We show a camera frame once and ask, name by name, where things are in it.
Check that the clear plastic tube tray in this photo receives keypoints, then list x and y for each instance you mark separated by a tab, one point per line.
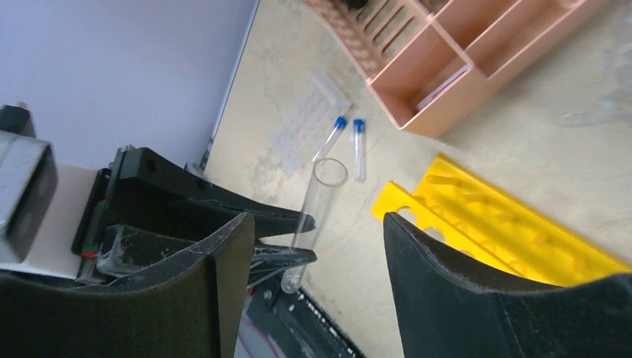
307	122

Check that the black round cap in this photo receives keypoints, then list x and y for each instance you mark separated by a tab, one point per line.
354	4

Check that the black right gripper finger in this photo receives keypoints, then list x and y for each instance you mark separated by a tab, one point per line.
450	305

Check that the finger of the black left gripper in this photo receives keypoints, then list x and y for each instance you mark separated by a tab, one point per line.
125	249

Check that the white red staples box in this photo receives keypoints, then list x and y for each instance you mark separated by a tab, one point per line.
441	87

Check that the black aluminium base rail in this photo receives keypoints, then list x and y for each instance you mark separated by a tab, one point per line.
277	324

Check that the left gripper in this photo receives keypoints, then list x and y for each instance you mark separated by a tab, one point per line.
186	305

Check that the pink mesh file organizer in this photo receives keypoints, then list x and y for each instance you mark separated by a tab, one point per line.
405	49

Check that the blue cap test tube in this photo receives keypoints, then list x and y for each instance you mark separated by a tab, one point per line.
359	147
338	127

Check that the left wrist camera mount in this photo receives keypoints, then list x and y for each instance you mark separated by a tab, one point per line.
42	201

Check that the large clear test tube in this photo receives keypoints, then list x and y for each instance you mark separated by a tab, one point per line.
327	177

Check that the yellow test tube rack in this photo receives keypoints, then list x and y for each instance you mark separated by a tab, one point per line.
483	221

